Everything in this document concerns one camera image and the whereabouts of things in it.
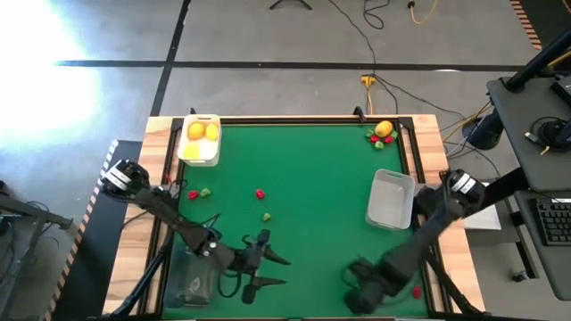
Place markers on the black tripod foot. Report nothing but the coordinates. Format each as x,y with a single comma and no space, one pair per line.
290,2

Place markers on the black keyboard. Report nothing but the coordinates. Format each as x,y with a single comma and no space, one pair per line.
555,223

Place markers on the black diagonal frame strut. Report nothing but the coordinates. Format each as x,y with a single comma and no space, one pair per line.
446,285
143,281

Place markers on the black metal stand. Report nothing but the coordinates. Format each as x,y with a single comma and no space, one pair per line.
31,214

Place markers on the black striped-edge floor mat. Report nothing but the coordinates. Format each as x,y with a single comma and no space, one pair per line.
553,18
89,249

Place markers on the green table mat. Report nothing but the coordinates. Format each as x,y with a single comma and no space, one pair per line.
312,178

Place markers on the dark transparent plastic basket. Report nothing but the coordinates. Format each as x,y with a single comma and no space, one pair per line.
192,285

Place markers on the white paper sheet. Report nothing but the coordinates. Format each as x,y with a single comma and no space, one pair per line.
484,218

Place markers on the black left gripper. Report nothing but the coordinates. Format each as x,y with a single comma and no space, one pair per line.
250,263

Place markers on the black desk support beam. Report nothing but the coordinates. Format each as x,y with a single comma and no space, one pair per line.
508,185

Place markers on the yellow toy lemon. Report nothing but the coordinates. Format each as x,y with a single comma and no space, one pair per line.
196,130
192,151
212,131
383,128

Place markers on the white plastic basket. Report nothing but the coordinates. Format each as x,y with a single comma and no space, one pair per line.
209,153

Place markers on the large black clamp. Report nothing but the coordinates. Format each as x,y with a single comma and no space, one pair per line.
359,114

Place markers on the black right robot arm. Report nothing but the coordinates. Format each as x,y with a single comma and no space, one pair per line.
428,232

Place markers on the pale grey plastic basket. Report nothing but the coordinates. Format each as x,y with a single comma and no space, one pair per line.
390,200

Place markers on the small black clamp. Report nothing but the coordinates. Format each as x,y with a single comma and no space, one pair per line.
192,111

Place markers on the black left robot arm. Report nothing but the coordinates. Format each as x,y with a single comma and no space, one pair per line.
151,200

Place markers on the black pole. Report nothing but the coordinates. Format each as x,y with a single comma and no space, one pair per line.
535,64

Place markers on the black caster wheel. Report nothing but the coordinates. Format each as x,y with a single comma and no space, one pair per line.
519,276

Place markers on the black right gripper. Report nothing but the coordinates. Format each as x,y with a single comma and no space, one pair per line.
366,294

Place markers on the dark grey desk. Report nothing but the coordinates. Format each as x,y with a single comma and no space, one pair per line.
513,147

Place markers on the black round stand base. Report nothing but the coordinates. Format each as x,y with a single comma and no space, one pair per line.
486,131

